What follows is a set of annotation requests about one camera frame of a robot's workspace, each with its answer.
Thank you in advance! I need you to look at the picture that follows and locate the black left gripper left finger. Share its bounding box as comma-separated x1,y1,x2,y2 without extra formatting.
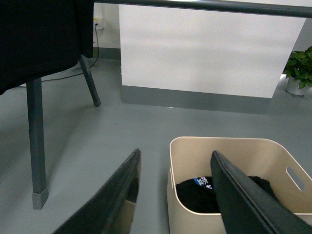
54,149,141,234

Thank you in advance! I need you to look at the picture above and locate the black hanging garment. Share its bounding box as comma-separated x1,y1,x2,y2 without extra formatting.
0,0,94,94

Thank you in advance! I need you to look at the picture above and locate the black power cable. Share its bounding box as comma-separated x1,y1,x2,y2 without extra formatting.
21,23,100,87

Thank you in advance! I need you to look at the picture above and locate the grey clothes hanger rack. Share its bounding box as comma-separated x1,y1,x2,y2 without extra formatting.
26,0,312,210

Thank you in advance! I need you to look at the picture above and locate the black printed t-shirt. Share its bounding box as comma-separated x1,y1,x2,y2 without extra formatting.
175,175,281,215

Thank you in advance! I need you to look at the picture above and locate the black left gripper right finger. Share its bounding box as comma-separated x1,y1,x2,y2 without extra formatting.
211,150,312,234

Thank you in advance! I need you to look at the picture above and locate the potted green plant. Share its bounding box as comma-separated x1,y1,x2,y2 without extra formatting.
283,46,312,96

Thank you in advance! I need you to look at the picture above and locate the beige plastic laundry hamper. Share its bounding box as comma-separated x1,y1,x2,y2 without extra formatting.
167,136,312,234

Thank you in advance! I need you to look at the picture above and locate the white wall socket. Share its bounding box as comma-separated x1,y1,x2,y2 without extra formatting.
93,17,104,29

